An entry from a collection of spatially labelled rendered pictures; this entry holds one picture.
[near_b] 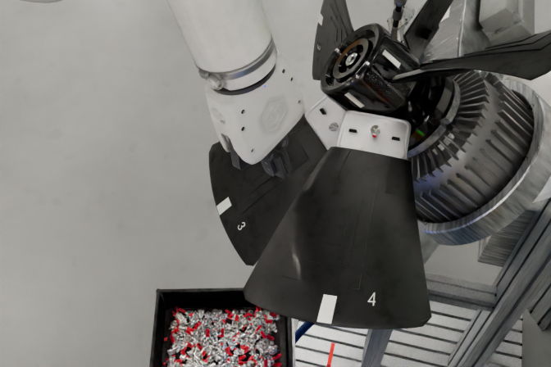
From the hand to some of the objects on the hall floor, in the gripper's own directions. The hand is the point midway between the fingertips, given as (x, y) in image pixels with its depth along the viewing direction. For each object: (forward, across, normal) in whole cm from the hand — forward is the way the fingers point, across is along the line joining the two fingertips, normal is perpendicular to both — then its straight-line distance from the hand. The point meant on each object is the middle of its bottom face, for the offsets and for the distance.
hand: (275, 160), depth 80 cm
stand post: (+122, -17, -19) cm, 125 cm away
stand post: (+128, -27, +1) cm, 131 cm away
